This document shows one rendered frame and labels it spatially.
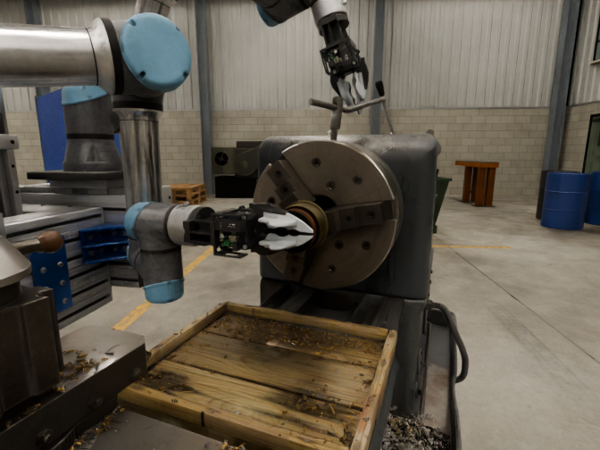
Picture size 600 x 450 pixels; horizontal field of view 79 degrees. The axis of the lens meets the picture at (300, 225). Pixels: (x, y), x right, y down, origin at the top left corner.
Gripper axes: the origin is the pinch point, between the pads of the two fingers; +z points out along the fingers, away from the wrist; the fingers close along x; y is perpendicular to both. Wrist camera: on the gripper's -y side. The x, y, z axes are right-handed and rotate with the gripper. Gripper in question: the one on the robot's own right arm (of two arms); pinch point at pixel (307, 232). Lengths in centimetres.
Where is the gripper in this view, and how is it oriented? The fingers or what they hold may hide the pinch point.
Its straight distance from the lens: 60.2
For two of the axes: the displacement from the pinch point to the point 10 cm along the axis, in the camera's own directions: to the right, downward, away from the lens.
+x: 0.0, -9.8, -2.0
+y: -3.9, 1.9, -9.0
